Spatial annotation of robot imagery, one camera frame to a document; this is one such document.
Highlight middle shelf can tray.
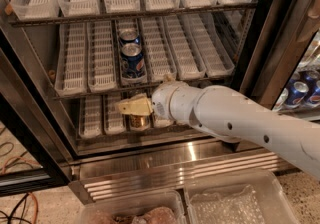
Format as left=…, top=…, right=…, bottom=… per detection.
left=115, top=19, right=147, bottom=85

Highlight front brown soda can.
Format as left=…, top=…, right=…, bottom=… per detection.
left=129, top=115, right=150, bottom=130

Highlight blue pepsi can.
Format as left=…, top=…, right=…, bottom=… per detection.
left=120, top=43, right=145, bottom=78
left=119, top=28, right=140, bottom=46

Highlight black cable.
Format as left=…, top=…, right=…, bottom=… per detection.
left=0, top=193, right=33, bottom=224

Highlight clear plastic bin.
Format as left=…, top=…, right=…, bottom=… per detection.
left=74, top=190, right=187, bottom=224
left=184, top=169, right=300, bottom=224

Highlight stainless steel fridge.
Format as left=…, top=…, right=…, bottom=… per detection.
left=0, top=0, right=319, bottom=204

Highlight pepsi cans behind glass door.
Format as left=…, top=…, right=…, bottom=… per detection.
left=273, top=70, right=320, bottom=111

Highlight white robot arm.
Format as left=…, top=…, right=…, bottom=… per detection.
left=116, top=80, right=320, bottom=179

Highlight orange cable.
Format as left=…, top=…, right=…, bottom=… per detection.
left=0, top=156, right=40, bottom=224

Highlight clear plastic bin left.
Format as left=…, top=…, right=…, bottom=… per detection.
left=74, top=190, right=187, bottom=224

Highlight clear plastic bin right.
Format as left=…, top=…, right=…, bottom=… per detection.
left=184, top=169, right=300, bottom=224

